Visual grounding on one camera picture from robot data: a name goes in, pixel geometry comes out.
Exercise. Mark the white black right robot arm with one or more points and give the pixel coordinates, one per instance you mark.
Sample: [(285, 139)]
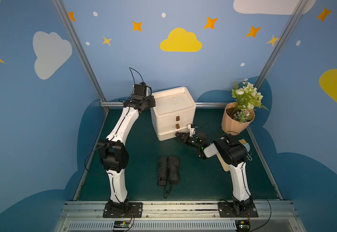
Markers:
[(234, 154)]

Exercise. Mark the right green circuit board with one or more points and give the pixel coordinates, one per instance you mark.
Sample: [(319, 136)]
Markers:
[(242, 226)]

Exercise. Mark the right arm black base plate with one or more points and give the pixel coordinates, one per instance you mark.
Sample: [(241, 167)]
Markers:
[(232, 210)]

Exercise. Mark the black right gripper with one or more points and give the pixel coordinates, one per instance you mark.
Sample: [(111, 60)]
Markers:
[(186, 137)]

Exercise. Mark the white green artificial flowers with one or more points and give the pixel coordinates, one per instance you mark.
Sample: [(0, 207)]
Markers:
[(247, 100)]

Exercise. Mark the horizontal aluminium frame rail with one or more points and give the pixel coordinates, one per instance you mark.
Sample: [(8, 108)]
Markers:
[(207, 105)]

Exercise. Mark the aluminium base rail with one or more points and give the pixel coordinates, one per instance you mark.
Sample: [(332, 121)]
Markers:
[(179, 216)]

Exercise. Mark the green circuit board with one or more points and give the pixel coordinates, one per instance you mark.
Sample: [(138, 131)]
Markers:
[(242, 226), (123, 225)]

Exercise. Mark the right aluminium frame post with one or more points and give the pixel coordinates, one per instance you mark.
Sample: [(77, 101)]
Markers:
[(284, 36)]

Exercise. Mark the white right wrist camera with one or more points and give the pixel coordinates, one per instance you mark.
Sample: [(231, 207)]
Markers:
[(192, 129)]

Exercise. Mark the left aluminium frame post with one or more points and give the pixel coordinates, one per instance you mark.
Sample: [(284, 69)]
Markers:
[(67, 22)]

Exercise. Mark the white drawer cabinet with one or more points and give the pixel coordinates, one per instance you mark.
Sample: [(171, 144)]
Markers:
[(170, 104)]

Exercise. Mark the aluminium frame post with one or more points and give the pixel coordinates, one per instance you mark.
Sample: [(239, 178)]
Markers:
[(67, 22), (284, 36)]

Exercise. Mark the left green circuit board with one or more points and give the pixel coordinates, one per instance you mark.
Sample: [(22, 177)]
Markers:
[(123, 225)]

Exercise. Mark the beige glove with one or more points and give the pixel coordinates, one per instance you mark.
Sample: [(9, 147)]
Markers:
[(222, 162)]

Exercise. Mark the black umbrella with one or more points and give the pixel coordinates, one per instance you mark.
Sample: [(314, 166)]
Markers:
[(173, 174), (162, 171)]

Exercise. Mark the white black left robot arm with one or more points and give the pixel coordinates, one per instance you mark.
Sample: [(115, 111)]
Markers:
[(112, 151)]

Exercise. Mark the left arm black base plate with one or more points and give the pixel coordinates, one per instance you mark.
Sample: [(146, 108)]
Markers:
[(123, 210)]

